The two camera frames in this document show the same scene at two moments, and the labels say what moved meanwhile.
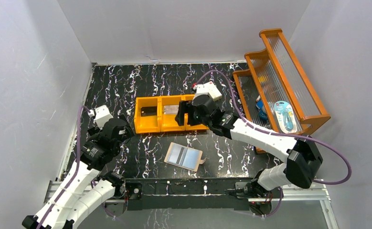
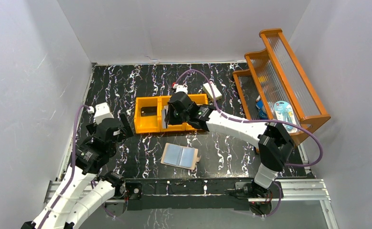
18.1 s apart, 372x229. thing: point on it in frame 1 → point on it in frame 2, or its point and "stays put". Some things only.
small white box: [213, 91] stays put
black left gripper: [122, 125] stays put
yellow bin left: [149, 124] stays put
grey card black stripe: [177, 154] → [165, 125]
